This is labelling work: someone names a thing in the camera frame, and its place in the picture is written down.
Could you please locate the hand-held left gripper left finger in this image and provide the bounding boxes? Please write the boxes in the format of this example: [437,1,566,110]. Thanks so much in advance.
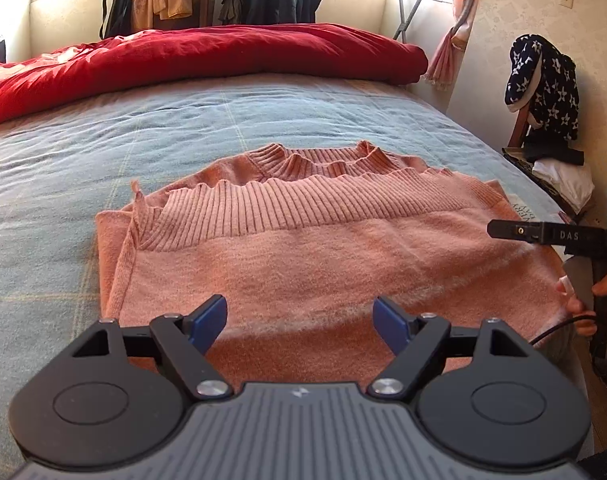
[73,295,233,402]

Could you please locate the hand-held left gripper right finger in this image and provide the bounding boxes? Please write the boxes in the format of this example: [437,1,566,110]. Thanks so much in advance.
[368,296,528,401]

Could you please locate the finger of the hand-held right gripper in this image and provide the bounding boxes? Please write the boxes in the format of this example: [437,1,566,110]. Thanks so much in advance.
[487,218,551,245]

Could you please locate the pink striped knit sweater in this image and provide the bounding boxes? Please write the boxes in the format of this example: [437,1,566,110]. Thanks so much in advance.
[94,141,569,376]

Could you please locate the person's right hand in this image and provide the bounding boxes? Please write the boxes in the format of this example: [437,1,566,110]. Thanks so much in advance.
[556,269,607,338]

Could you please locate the white folded cloth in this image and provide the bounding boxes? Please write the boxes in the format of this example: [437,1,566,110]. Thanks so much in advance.
[531,157,595,213]

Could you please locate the patterned chair cushion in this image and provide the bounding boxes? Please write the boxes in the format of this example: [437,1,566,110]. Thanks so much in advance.
[502,147,539,181]

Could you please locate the black folded cloth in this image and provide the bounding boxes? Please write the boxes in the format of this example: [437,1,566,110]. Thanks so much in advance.
[523,137,584,166]

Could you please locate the wooden chair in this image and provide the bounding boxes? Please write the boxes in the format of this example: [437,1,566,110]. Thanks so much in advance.
[501,105,591,221]

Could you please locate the navy star print garment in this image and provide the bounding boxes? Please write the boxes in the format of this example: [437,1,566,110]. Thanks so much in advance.
[504,34,580,142]

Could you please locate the grey-blue plaid bed sheet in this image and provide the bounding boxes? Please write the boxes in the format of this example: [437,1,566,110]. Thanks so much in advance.
[0,77,594,480]

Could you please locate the pink orange curtain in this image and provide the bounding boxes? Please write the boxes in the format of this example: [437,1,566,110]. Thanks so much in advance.
[422,0,484,92]

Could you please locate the red quilt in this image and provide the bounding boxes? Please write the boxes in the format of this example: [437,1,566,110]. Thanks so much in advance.
[0,23,429,131]

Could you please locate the brown wooden cabinet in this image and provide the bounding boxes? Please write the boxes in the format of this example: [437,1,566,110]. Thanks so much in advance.
[150,0,213,31]

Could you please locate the black cable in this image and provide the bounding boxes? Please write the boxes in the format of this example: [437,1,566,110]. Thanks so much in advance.
[528,312,598,348]

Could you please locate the black strap bag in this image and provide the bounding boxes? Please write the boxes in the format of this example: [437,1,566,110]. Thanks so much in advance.
[102,0,134,40]

